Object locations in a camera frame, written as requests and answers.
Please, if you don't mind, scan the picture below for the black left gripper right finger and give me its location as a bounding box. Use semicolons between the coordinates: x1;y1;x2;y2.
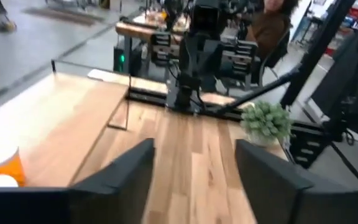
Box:
234;139;315;224

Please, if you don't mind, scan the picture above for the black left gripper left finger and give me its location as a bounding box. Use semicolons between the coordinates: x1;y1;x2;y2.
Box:
68;138;156;224

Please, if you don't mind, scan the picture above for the black vented box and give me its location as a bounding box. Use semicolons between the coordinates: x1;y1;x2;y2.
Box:
286;121;331;170

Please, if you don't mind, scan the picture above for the small potted green plant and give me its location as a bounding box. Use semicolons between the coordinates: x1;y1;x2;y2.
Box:
239;100;293;147

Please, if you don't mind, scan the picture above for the black computer tower green light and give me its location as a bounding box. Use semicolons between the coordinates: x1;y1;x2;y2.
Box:
112;43;143;77

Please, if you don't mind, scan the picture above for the black office chair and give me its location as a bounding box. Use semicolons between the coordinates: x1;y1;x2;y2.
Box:
258;29;291;88

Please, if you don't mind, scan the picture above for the wooden background table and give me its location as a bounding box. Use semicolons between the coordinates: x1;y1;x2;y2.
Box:
115;12;192;44

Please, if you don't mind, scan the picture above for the person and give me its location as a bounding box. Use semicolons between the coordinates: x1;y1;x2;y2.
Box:
246;0;300;63

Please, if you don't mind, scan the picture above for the black diagonal frame brace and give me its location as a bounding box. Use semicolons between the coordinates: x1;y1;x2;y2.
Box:
218;70;301;114

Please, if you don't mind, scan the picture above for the black table end rail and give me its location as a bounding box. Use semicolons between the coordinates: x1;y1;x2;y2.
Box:
126;86;245;122

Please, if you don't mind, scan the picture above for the wood shelf black metal frame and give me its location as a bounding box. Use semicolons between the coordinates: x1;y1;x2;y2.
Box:
0;58;132;187

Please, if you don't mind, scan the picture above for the black frame post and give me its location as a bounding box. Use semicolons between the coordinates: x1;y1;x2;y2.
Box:
279;0;357;108

